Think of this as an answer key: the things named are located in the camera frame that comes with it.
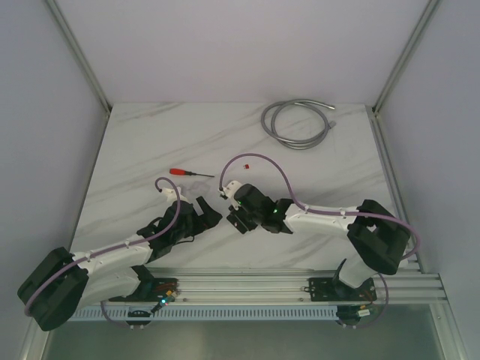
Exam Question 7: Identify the black fuse box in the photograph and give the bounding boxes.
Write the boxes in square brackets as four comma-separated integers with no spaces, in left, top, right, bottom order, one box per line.
[226,213,257,234]

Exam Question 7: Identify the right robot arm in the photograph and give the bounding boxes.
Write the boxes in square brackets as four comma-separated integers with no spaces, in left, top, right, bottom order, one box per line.
[220,181,410,299]

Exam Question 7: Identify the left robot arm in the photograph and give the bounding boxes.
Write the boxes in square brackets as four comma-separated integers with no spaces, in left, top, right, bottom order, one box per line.
[17,196,222,332]

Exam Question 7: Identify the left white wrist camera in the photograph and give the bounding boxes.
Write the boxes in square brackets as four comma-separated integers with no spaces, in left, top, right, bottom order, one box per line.
[159,187,189,203]

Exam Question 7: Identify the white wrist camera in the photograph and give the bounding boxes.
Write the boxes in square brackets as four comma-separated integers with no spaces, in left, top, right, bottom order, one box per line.
[159,187,189,203]
[219,180,243,200]

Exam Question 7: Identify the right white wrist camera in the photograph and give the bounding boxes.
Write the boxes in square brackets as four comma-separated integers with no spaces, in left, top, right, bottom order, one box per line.
[219,180,243,200]

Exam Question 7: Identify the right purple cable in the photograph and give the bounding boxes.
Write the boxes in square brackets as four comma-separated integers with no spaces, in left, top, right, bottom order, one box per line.
[219,152,421,331]

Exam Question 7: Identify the red handled screwdriver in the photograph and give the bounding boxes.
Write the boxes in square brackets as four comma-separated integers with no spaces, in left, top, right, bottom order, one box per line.
[169,168,214,178]

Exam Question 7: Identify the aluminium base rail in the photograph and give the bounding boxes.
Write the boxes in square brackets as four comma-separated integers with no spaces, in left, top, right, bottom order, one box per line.
[150,268,447,305]

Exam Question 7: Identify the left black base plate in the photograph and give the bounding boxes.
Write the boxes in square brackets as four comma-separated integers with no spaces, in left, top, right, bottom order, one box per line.
[109,277,179,302]

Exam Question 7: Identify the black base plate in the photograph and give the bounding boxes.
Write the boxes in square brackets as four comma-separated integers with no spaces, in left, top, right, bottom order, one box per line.
[109,277,179,302]
[303,277,377,302]

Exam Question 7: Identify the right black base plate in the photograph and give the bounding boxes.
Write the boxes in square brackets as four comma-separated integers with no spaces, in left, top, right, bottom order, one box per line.
[303,277,377,302]

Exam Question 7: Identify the coiled grey metal hose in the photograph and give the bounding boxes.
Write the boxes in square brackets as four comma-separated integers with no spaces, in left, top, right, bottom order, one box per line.
[260,98,338,152]

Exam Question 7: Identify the slotted grey cable duct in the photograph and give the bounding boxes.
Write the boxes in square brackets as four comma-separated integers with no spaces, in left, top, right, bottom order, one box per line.
[70,304,338,322]

